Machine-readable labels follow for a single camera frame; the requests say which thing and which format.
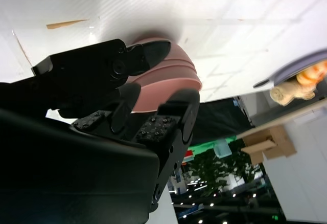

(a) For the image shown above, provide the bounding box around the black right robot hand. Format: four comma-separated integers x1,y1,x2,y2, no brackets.
0,38,201,224

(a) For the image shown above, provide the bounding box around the green leafy plant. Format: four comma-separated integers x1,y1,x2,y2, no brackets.
188,146,259,196

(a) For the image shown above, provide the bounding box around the teal box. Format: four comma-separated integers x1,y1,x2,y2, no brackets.
213,142,232,159

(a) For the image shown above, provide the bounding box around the black backdrop curtain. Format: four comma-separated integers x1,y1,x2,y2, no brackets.
189,96,255,147

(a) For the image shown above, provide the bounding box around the brown cardboard box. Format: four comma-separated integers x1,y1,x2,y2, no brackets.
241,125,297,165

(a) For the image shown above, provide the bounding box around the purple plate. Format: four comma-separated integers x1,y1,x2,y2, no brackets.
252,50,327,89

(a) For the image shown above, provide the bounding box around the orange bread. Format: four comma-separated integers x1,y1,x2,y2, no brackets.
296,60,327,86

